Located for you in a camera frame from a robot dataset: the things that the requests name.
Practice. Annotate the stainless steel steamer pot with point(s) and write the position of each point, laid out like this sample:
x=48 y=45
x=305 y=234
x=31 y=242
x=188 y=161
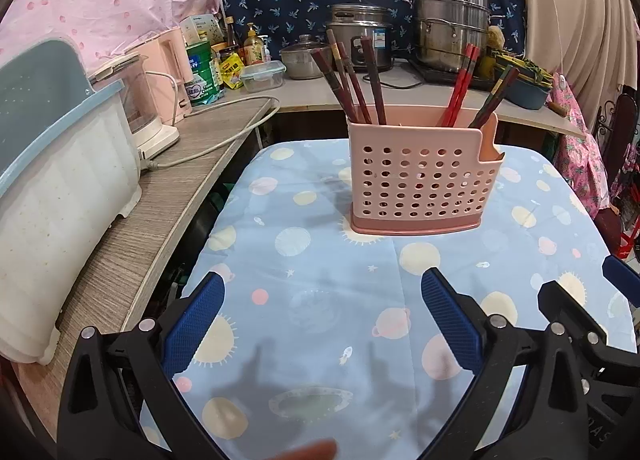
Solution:
x=450 y=25

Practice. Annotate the dark sauce bottle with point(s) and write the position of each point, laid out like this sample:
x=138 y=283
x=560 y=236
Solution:
x=231 y=32

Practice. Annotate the green chopstick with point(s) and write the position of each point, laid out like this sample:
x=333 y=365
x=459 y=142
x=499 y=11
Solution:
x=491 y=95
x=340 y=60

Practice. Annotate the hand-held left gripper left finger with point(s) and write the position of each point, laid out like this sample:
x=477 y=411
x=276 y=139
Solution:
x=195 y=325

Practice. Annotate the person's left hand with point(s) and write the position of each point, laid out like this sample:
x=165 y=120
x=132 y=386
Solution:
x=315 y=451

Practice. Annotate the dark red chopstick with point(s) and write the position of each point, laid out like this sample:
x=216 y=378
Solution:
x=497 y=100

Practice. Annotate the pink electric kettle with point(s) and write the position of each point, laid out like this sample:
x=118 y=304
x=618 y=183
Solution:
x=167 y=70

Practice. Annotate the small steel lidded pot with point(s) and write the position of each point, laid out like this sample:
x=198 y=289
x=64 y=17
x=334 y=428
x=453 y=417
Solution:
x=300 y=60

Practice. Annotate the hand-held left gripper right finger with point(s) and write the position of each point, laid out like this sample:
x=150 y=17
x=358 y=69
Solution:
x=450 y=325

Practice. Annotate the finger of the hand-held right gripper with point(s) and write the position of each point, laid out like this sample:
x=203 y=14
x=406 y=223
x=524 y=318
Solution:
x=575 y=312
x=622 y=280

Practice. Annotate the dark metal chair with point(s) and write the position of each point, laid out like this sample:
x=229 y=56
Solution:
x=620 y=140

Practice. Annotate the clear food container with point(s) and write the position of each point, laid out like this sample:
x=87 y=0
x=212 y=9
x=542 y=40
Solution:
x=262 y=77

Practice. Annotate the pink floral garment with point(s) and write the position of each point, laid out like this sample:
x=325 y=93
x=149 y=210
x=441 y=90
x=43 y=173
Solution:
x=582 y=150

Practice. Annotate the wooden rolling pin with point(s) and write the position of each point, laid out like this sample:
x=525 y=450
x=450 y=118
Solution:
x=559 y=107

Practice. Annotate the white dish tub grey lid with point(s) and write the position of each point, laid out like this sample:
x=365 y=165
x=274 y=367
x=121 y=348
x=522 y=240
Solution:
x=60 y=220

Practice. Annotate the dark brown gold-banded chopstick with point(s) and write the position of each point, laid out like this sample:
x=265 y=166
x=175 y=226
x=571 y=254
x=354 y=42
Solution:
x=332 y=85

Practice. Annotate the yellow pump soap bottle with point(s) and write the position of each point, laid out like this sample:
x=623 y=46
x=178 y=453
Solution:
x=254 y=47

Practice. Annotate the wooden counter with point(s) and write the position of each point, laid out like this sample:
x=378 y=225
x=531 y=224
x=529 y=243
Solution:
x=165 y=200

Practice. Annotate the maroon chopstick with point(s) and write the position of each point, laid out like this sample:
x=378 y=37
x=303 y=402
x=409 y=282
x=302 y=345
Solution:
x=357 y=85
x=369 y=70

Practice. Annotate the pink perforated utensil holder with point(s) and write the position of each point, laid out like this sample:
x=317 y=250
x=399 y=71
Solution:
x=420 y=180

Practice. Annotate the steel rice cooker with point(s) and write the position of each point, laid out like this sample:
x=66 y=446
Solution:
x=360 y=30

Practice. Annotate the blue plastic basin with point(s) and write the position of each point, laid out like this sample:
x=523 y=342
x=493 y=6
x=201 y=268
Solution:
x=530 y=96

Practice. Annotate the yellow packet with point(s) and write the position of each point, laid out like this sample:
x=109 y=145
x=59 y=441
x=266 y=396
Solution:
x=231 y=71

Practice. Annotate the blue planet-print tablecloth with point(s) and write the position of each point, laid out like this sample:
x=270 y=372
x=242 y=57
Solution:
x=310 y=260

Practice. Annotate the black induction cooker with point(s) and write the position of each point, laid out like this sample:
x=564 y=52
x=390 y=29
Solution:
x=430 y=77

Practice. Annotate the beige curtain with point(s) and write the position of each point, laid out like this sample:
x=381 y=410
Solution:
x=575 y=5

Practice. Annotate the white green carton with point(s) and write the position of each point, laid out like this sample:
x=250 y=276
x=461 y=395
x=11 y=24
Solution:
x=200 y=29

